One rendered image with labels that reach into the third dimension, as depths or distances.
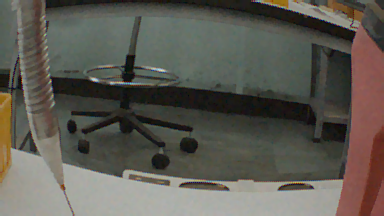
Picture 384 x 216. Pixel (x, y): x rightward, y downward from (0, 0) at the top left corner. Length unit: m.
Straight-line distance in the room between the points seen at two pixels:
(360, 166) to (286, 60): 4.49
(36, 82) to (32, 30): 0.02
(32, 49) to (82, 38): 4.43
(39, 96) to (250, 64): 4.43
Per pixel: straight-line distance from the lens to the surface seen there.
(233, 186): 0.70
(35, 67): 0.21
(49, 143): 0.22
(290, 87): 4.67
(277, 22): 2.54
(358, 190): 0.16
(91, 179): 0.64
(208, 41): 4.61
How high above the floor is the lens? 0.93
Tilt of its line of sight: 12 degrees down
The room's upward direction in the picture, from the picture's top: 7 degrees clockwise
